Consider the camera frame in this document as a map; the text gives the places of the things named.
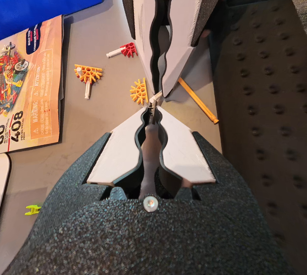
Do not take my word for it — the yellow fan connector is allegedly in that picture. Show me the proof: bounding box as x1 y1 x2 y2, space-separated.
74 64 103 83
130 78 147 105

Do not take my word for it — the orange toy set bag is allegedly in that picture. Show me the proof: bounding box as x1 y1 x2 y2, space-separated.
0 15 65 154

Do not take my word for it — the black perforated panel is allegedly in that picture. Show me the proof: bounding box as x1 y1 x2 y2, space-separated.
209 0 307 275

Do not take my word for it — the grey snowflake connector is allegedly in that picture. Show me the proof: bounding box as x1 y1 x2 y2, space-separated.
148 102 157 125

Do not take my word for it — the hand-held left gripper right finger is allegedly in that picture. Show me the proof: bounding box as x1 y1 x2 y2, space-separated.
156 106 217 188

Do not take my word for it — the white rounded board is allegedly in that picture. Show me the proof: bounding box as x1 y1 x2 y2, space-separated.
0 153 10 206

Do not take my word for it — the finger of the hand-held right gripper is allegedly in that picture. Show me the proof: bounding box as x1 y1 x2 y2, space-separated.
132 0 166 95
160 0 207 98

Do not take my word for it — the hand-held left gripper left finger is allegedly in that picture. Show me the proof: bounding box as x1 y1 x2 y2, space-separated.
87 107 149 185

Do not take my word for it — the small lime green connector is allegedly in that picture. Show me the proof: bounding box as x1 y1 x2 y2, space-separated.
25 205 41 216

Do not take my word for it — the long yellow rod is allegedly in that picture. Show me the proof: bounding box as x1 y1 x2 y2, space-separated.
178 77 219 124

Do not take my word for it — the person's right hand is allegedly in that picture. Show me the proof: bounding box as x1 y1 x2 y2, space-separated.
201 0 229 38

